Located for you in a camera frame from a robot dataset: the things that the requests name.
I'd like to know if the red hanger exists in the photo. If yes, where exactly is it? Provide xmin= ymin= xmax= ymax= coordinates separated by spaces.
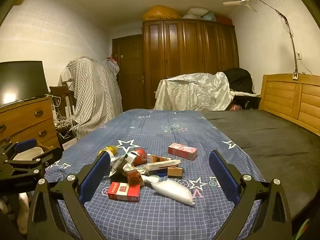
xmin=106 ymin=52 xmax=120 ymax=63

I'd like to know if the wooden headboard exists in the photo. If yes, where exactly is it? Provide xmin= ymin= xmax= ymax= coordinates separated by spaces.
xmin=259 ymin=74 xmax=320 ymax=137

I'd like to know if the wooden dresser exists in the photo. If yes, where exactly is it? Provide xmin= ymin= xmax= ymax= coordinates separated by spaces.
xmin=0 ymin=96 xmax=60 ymax=155

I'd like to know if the yellow snack packet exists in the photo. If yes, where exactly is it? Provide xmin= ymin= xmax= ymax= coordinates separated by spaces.
xmin=97 ymin=145 xmax=118 ymax=157

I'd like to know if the white foam sheet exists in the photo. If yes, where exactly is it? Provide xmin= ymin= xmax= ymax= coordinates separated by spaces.
xmin=154 ymin=180 xmax=196 ymax=207

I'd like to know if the long white box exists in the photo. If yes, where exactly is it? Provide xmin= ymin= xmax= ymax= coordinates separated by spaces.
xmin=142 ymin=159 xmax=181 ymax=172

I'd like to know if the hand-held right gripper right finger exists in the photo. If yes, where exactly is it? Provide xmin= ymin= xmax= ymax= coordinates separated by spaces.
xmin=209 ymin=150 xmax=293 ymax=240

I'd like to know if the red and white box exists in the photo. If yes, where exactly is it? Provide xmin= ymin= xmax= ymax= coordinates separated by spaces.
xmin=108 ymin=181 xmax=141 ymax=202

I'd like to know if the small tan box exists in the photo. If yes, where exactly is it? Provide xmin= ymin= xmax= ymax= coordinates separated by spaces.
xmin=167 ymin=167 xmax=183 ymax=179

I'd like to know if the light blue pillow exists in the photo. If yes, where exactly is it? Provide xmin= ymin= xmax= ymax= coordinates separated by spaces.
xmin=202 ymin=11 xmax=217 ymax=22

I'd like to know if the black bag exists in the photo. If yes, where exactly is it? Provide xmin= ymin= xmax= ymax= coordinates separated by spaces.
xmin=222 ymin=68 xmax=255 ymax=94

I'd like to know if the red bag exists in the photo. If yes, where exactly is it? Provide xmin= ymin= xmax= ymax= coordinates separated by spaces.
xmin=215 ymin=15 xmax=234 ymax=26

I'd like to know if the dark wooden door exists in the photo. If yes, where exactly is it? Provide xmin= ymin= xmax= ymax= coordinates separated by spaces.
xmin=112 ymin=34 xmax=145 ymax=110

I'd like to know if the brown snack wrapper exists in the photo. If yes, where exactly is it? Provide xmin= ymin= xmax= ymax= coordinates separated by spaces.
xmin=124 ymin=169 xmax=142 ymax=185

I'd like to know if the dark nightstand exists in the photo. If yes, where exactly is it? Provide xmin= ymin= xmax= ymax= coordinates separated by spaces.
xmin=230 ymin=92 xmax=262 ymax=110

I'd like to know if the orange bag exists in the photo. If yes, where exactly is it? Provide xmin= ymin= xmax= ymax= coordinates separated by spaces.
xmin=142 ymin=5 xmax=183 ymax=21

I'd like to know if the blue star-print bedsheet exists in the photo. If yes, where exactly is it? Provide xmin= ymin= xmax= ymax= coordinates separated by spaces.
xmin=44 ymin=109 xmax=265 ymax=240

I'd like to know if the black monitor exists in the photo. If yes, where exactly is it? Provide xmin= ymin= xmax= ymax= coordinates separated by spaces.
xmin=0 ymin=60 xmax=49 ymax=108

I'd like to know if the curved metal pole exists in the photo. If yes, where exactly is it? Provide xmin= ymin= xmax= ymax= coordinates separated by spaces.
xmin=229 ymin=0 xmax=299 ymax=80

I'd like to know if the dark wooden chair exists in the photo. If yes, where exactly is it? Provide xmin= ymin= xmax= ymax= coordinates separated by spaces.
xmin=49 ymin=85 xmax=75 ymax=117

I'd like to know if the tangle of white cables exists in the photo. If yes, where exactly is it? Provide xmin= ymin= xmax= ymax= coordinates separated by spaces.
xmin=51 ymin=95 xmax=80 ymax=140

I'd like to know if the white satin cloth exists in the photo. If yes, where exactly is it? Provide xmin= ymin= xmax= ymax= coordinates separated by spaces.
xmin=154 ymin=72 xmax=235 ymax=112

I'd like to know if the white pillow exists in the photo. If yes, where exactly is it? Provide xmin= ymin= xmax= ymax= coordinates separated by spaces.
xmin=182 ymin=7 xmax=209 ymax=20

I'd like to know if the pink box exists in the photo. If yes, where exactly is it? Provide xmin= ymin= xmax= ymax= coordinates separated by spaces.
xmin=168 ymin=143 xmax=198 ymax=160

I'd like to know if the white ceiling fan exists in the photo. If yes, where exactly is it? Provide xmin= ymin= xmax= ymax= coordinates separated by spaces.
xmin=223 ymin=0 xmax=258 ymax=12

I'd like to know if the dark grey mattress cover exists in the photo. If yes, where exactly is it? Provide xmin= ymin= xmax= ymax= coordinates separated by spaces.
xmin=200 ymin=109 xmax=320 ymax=220

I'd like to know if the striped cloth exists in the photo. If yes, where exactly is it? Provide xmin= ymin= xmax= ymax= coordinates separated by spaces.
xmin=58 ymin=57 xmax=123 ymax=140

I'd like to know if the brown wooden wardrobe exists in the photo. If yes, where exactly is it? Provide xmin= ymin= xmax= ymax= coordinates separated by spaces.
xmin=142 ymin=19 xmax=239 ymax=109

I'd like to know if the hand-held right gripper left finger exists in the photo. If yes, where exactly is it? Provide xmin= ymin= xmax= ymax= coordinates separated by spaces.
xmin=27 ymin=151 xmax=112 ymax=240

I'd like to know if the white wipes packet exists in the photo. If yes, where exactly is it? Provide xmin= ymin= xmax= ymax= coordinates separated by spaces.
xmin=110 ymin=155 xmax=134 ymax=178

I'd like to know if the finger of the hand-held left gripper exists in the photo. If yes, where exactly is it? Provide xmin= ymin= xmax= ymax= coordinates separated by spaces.
xmin=2 ymin=147 xmax=63 ymax=178
xmin=0 ymin=138 xmax=38 ymax=164

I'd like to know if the red apple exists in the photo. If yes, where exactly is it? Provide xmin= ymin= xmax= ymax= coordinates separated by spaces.
xmin=132 ymin=149 xmax=148 ymax=166

